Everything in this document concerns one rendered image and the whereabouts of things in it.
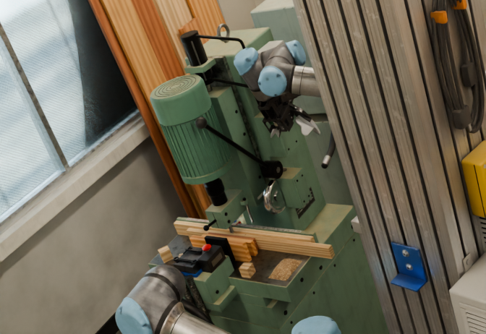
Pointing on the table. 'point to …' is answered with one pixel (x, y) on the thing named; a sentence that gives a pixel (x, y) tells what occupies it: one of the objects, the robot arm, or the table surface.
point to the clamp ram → (220, 245)
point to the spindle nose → (216, 191)
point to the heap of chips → (285, 269)
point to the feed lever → (270, 170)
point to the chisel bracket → (234, 197)
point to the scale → (251, 225)
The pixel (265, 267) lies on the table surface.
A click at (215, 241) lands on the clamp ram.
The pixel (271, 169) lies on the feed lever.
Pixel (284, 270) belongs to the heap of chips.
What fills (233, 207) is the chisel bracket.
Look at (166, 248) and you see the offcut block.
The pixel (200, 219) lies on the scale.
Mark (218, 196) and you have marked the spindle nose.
